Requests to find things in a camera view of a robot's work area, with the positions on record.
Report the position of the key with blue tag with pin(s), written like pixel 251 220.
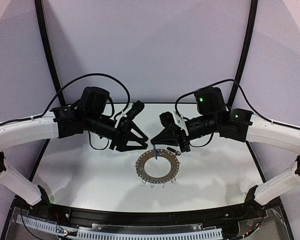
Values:
pixel 155 152

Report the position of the right black frame post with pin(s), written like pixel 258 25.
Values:
pixel 247 40

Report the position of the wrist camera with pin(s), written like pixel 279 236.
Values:
pixel 167 120
pixel 136 108

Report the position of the left black frame post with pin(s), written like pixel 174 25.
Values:
pixel 41 21

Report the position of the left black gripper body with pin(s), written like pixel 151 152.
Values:
pixel 122 135

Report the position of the key with black tag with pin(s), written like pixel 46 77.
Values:
pixel 176 152

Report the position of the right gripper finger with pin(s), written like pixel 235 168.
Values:
pixel 165 134
pixel 166 142

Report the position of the white slotted cable duct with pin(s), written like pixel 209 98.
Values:
pixel 120 232

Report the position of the black front frame rail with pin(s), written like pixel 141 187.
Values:
pixel 87 217

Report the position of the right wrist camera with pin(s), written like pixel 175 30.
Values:
pixel 167 120

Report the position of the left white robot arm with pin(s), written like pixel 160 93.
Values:
pixel 86 114

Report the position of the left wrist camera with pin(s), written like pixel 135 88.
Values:
pixel 136 108

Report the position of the black frame post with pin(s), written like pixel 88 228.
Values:
pixel 247 40
pixel 41 21

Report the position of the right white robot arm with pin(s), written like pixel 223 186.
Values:
pixel 239 125

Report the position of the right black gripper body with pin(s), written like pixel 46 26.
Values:
pixel 179 135

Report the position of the metal ring plate with keyrings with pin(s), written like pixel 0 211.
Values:
pixel 159 171

